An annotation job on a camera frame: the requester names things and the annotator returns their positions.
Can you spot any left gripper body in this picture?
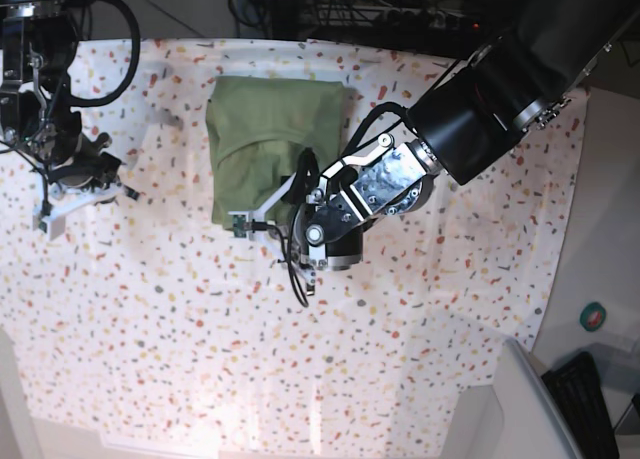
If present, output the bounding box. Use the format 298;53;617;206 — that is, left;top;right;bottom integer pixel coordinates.
229;148;364;297

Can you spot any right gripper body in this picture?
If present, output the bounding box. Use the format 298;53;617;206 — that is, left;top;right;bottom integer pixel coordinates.
33;133;140;240

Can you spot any green t-shirt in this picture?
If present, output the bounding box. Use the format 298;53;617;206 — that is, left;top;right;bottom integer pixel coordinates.
206;76;346;230

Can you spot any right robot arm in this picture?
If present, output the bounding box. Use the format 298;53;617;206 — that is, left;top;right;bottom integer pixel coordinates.
1;0;141;240

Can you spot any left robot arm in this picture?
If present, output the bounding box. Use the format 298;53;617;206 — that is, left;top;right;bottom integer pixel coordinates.
230;0;639;301

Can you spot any terrazzo patterned tablecloth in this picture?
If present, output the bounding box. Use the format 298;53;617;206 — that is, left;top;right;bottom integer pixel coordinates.
1;40;589;457

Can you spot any grey plastic bin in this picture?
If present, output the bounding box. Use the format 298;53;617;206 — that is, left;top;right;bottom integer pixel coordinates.
493;339;582;459

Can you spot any green tape roll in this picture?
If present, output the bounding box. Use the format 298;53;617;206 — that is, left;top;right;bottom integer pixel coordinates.
579;302;607;333

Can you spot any black keyboard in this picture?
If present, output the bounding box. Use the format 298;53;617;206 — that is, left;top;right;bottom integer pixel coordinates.
542;351;620;459

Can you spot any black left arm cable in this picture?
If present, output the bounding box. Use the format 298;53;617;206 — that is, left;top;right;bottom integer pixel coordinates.
344;101;416;155

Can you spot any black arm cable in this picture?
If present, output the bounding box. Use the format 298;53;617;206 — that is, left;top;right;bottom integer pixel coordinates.
64;0;142;108
344;101;416;155

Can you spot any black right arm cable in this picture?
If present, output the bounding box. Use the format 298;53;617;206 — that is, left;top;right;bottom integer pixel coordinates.
64;0;142;108

